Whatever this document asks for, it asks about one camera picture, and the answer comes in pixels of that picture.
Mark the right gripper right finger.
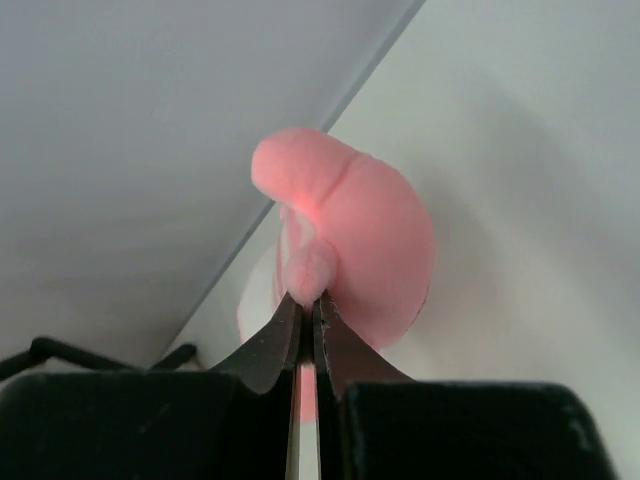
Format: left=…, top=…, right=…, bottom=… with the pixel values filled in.
left=312, top=295, right=616, bottom=479

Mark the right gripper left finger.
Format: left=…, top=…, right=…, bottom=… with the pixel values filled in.
left=1, top=297, right=298, bottom=479

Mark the pink plush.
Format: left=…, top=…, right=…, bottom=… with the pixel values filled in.
left=237, top=127, right=435, bottom=424

